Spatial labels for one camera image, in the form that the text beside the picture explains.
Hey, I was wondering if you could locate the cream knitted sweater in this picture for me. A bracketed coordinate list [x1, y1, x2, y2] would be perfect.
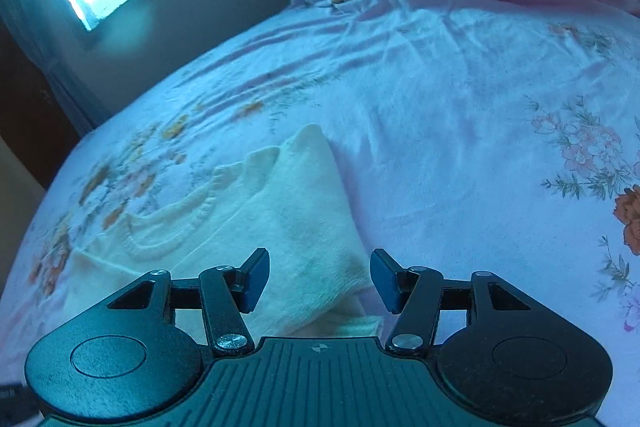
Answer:
[61, 124, 382, 338]

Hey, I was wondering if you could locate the pink floral bed sheet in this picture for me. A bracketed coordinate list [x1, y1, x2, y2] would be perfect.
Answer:
[1, 0, 639, 426]

